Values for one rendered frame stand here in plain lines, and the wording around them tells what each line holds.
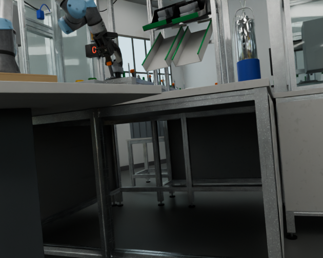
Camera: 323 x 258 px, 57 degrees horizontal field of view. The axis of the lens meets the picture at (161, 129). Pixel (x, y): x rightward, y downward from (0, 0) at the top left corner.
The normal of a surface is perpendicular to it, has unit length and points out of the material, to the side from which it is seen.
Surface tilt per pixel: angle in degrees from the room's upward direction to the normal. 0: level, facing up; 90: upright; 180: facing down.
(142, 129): 90
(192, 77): 90
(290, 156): 90
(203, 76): 90
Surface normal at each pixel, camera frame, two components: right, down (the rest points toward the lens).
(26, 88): 0.62, -0.05
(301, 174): -0.37, 0.04
